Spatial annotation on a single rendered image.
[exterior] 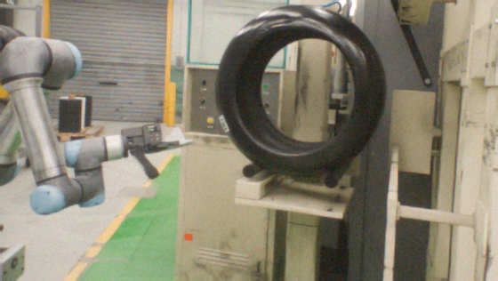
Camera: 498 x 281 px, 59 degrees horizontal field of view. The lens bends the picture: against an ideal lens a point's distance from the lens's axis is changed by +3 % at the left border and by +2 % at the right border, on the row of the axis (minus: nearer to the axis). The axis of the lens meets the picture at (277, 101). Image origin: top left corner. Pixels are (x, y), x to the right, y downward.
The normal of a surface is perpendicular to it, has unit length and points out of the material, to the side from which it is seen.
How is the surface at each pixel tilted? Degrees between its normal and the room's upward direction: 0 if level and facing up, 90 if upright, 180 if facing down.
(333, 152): 98
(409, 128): 90
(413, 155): 90
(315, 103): 90
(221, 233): 89
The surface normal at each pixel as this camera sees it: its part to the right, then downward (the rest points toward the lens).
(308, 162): -0.22, 0.22
